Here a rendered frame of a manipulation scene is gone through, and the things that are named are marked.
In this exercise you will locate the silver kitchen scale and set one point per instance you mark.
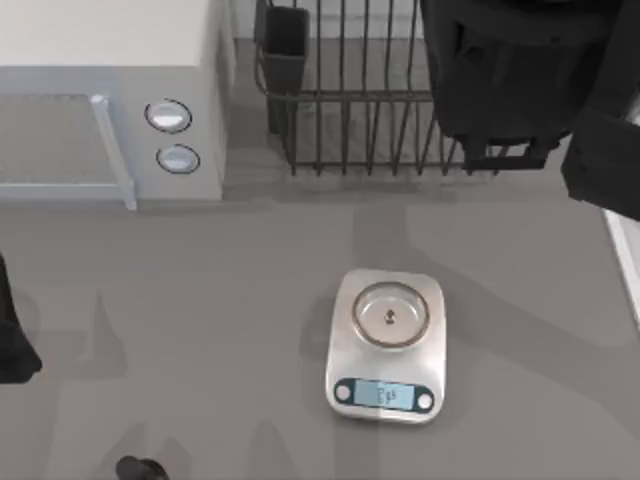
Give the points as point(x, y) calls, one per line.
point(387, 360)

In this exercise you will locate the round silver microwave knob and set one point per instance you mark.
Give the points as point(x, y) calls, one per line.
point(168, 116)
point(177, 159)

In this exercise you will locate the dark grey utensil holder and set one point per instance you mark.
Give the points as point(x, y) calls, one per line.
point(283, 55)

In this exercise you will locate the microwave oven glass door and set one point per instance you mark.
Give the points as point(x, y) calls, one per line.
point(50, 145)

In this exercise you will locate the black rounded knob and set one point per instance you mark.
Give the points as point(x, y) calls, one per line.
point(141, 470)

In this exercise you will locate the pale microwave oven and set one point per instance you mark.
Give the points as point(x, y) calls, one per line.
point(100, 45)

